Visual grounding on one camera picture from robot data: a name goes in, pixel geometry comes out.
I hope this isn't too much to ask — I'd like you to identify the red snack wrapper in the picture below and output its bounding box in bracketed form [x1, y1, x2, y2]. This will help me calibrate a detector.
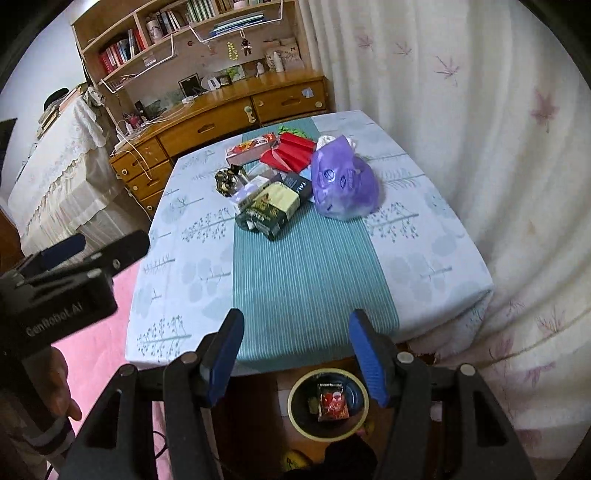
[318, 383, 349, 421]

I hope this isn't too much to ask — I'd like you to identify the blue trash bin cream rim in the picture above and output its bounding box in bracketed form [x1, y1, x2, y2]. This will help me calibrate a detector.
[287, 368, 370, 443]

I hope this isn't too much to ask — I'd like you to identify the person's left hand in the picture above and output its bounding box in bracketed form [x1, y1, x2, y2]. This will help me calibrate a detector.
[23, 347, 82, 421]

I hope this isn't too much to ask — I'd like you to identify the pink bed blanket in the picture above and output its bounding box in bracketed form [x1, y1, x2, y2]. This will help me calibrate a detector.
[50, 262, 167, 480]

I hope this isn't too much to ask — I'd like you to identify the white lace covered cabinet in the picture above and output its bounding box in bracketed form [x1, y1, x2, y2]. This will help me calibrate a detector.
[8, 97, 149, 256]

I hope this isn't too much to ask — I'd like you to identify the wooden desk with drawers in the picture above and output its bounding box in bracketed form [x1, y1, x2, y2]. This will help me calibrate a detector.
[110, 70, 331, 218]

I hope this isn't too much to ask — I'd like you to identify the black gold crumpled wrapper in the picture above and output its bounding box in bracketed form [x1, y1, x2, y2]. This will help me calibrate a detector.
[214, 165, 249, 198]

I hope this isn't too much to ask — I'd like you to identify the white small box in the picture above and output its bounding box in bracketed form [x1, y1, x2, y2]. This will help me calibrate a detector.
[229, 174, 281, 215]

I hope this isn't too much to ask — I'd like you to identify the left yellow slipper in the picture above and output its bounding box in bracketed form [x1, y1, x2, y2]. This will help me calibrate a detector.
[280, 450, 315, 472]

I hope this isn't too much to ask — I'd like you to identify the red white long box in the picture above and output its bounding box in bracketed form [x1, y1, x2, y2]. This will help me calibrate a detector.
[225, 133, 276, 166]

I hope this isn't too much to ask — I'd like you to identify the teal striped table runner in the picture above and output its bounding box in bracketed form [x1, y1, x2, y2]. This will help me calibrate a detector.
[230, 117, 401, 375]

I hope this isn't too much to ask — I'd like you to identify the wooden bookshelf hutch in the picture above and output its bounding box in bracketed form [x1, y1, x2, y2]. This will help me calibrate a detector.
[71, 1, 311, 122]

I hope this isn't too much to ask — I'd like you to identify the purple plastic bag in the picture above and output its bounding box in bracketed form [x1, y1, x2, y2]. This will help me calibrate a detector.
[310, 135, 381, 221]

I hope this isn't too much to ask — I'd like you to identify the white floral curtain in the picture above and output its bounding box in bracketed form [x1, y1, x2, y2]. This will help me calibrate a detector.
[301, 1, 590, 463]

